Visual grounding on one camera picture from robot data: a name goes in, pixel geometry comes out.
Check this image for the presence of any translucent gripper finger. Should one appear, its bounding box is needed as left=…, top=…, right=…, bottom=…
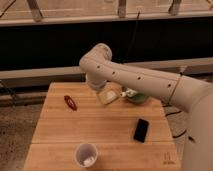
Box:
left=96, top=89, right=111, bottom=105

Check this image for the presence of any red chili pepper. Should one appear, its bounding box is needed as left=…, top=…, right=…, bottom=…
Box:
left=64, top=95, right=77, bottom=111

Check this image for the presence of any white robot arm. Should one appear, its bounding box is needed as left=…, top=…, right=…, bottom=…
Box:
left=79, top=43, right=213, bottom=171

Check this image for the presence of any white sponge block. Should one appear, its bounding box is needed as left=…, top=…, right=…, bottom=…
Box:
left=100, top=90, right=118, bottom=105

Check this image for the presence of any white tube in bowl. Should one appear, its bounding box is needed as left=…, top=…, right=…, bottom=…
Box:
left=121, top=88, right=137, bottom=98

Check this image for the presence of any green bowl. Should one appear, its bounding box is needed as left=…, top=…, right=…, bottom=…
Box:
left=121, top=87, right=148, bottom=104

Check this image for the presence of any black smartphone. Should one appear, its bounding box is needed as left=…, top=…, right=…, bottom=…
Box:
left=133, top=119, right=149, bottom=143

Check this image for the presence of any white paper cup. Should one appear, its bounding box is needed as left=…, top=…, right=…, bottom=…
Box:
left=74, top=143, right=98, bottom=168

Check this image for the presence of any black hanging cable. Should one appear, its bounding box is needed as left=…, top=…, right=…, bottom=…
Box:
left=122, top=10, right=142, bottom=64

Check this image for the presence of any black cable on floor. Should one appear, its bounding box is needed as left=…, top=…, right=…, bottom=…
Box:
left=164, top=103, right=188, bottom=140

